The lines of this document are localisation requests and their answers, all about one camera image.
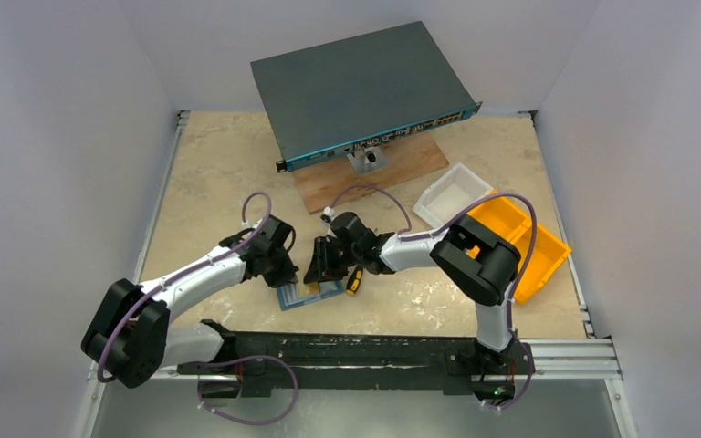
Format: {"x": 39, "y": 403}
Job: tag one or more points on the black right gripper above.
{"x": 327, "y": 260}

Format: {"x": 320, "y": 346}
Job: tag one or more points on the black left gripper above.
{"x": 284, "y": 276}

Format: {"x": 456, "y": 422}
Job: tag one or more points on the blue card holder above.
{"x": 295, "y": 295}

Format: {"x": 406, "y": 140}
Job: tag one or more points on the gold credit card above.
{"x": 310, "y": 290}

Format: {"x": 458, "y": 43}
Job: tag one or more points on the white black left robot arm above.
{"x": 131, "y": 334}

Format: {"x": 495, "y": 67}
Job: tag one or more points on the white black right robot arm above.
{"x": 480, "y": 263}

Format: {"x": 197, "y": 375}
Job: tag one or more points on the brown wooden board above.
{"x": 407, "y": 159}

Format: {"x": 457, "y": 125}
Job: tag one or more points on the clear plastic bin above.
{"x": 449, "y": 195}

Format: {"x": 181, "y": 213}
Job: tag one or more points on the orange plastic divided bin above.
{"x": 509, "y": 221}

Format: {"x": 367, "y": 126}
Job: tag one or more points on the yellow black handled screwdriver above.
{"x": 354, "y": 282}

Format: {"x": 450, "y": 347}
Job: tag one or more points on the small grey metal bracket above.
{"x": 368, "y": 160}

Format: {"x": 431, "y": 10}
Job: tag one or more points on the grey network switch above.
{"x": 357, "y": 93}

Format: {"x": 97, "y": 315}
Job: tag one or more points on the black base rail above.
{"x": 260, "y": 362}

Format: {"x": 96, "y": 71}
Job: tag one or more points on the aluminium frame rail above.
{"x": 575, "y": 359}

